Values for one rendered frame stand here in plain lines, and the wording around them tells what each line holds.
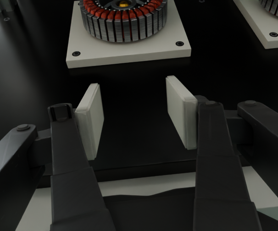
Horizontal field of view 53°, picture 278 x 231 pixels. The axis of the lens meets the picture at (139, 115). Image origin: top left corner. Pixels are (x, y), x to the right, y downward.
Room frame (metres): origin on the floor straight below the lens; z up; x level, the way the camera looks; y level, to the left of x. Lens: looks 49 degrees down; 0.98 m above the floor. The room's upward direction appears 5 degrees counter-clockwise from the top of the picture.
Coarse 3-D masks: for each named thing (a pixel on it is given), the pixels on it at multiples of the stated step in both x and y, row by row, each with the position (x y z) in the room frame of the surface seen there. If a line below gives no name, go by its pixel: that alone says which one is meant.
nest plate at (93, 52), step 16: (80, 16) 0.37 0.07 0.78; (176, 16) 0.35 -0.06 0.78; (80, 32) 0.33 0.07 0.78; (160, 32) 0.31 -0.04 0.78; (176, 32) 0.31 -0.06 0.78; (80, 48) 0.29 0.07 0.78; (96, 48) 0.29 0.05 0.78; (112, 48) 0.29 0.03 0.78; (128, 48) 0.28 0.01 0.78; (144, 48) 0.28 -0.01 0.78; (160, 48) 0.28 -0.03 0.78; (176, 48) 0.28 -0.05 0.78; (80, 64) 0.27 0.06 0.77; (96, 64) 0.27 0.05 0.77
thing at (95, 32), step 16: (80, 0) 0.35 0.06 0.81; (96, 0) 0.34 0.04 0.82; (112, 0) 0.37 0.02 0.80; (128, 0) 0.35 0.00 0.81; (144, 0) 0.36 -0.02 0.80; (160, 0) 0.33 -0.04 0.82; (96, 16) 0.31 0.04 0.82; (112, 16) 0.30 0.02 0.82; (128, 16) 0.30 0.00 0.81; (144, 16) 0.30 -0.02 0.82; (160, 16) 0.31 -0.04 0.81; (96, 32) 0.30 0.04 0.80; (112, 32) 0.29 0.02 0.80; (128, 32) 0.29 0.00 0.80; (144, 32) 0.30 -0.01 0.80
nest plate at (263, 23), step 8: (240, 0) 0.38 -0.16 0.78; (248, 0) 0.38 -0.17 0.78; (256, 0) 0.38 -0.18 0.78; (240, 8) 0.37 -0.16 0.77; (248, 8) 0.36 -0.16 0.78; (256, 8) 0.35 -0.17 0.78; (264, 8) 0.35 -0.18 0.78; (248, 16) 0.34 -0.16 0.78; (256, 16) 0.33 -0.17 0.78; (264, 16) 0.33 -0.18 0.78; (272, 16) 0.33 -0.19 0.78; (256, 24) 0.31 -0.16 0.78; (264, 24) 0.31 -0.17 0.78; (272, 24) 0.31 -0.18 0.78; (256, 32) 0.31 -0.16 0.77; (264, 32) 0.30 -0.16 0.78; (272, 32) 0.29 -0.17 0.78; (264, 40) 0.28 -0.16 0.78; (272, 40) 0.28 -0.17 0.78; (272, 48) 0.28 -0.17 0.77
